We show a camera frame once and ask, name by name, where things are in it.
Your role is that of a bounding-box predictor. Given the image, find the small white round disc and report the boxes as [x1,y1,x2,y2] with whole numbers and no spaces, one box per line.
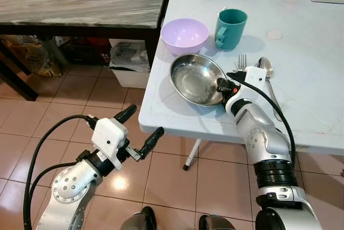
[267,30,283,40]

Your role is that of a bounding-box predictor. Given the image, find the robot left leg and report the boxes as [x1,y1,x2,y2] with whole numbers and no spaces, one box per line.
[120,206,157,230]

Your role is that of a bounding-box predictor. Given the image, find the robot leg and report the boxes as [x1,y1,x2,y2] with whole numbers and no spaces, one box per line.
[198,214,237,230]
[120,206,157,230]

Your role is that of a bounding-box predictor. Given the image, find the silver spoon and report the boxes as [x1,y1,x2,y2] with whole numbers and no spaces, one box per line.
[258,57,282,122]

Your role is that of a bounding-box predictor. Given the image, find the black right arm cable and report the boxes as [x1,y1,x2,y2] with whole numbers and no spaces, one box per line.
[226,71,297,169]

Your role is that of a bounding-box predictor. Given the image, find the dark table with marble top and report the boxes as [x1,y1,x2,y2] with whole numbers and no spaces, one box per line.
[0,0,176,102]

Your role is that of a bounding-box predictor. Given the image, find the white storage box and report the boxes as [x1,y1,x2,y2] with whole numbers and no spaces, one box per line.
[110,39,152,89]

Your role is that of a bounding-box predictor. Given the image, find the lilac plastic bowl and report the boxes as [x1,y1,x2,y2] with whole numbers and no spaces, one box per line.
[161,18,210,57]

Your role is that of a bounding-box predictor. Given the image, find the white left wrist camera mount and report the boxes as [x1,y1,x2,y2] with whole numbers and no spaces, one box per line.
[91,118,130,170]

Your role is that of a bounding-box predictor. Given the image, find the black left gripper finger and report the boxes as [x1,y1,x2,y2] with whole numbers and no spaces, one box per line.
[113,105,137,125]
[141,127,164,156]

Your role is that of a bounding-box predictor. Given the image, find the silver fork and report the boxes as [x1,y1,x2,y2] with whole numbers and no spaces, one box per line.
[237,54,248,72]

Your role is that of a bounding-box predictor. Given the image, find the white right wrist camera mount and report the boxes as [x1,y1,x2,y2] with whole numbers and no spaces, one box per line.
[236,67,268,99]

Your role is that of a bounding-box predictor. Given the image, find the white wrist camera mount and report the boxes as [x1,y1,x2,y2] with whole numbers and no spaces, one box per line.
[236,67,268,99]
[91,118,130,170]

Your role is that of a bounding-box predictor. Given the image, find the robot right leg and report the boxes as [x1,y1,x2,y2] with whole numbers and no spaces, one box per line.
[198,214,237,230]

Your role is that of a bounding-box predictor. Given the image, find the teal plastic mug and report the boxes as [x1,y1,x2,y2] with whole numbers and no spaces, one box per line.
[215,8,248,52]

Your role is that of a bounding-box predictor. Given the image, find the white table leg black foot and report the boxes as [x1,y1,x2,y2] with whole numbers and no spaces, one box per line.
[183,139,202,171]

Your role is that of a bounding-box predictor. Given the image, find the printed plastic bags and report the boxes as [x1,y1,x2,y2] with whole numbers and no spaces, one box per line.
[0,35,61,76]

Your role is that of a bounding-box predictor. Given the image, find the stainless steel bowl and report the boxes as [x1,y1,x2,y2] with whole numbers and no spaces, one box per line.
[170,53,229,106]

